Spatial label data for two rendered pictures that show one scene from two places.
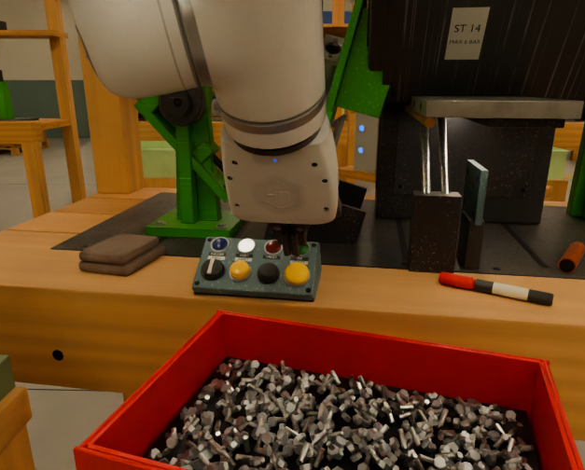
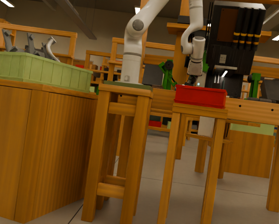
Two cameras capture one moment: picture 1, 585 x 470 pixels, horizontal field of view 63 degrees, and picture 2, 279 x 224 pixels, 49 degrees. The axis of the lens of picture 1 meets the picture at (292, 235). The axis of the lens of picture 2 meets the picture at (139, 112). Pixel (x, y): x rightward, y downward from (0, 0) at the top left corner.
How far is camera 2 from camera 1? 1.81 m
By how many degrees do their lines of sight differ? 17
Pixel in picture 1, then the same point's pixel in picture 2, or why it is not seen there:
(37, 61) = not seen: hidden behind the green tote
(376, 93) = (206, 67)
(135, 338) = (163, 97)
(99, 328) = (156, 95)
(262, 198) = (192, 70)
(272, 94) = (198, 55)
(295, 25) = (202, 49)
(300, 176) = (198, 67)
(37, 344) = not seen: hidden behind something
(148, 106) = (161, 65)
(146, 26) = (189, 47)
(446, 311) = not seen: hidden behind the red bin
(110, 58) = (185, 49)
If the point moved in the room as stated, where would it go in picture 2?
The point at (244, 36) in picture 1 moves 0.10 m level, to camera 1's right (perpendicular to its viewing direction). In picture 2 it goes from (197, 49) to (212, 51)
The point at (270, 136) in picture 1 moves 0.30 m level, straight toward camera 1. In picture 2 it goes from (196, 60) to (208, 52)
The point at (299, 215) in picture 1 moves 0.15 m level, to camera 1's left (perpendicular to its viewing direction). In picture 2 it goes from (196, 73) to (175, 70)
